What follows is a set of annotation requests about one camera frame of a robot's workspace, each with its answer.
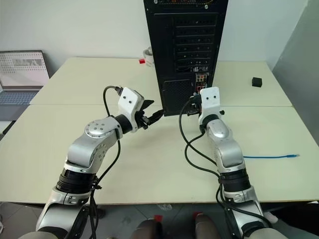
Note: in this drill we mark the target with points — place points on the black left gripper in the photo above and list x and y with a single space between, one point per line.
142 119

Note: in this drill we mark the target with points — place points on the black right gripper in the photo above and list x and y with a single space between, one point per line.
195 105

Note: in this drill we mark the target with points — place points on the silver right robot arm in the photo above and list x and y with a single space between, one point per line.
228 154

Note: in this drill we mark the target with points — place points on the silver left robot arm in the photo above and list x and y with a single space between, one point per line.
94 147

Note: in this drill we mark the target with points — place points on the black computer tower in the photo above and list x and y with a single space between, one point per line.
184 49

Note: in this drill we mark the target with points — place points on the small red block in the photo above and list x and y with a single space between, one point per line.
141 61

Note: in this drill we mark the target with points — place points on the white tape roll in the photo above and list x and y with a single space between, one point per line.
148 56

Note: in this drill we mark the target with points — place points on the small black cube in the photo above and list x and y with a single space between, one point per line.
257 82

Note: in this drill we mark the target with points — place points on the dark rounded shape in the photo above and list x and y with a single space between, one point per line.
147 230
205 226

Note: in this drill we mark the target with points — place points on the open grey laptop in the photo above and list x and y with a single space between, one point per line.
17 95

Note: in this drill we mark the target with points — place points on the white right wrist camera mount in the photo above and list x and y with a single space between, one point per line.
210 99

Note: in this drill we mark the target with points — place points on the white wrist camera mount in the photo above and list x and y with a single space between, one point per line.
210 99
130 102

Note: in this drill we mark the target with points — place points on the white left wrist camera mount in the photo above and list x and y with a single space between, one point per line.
130 102

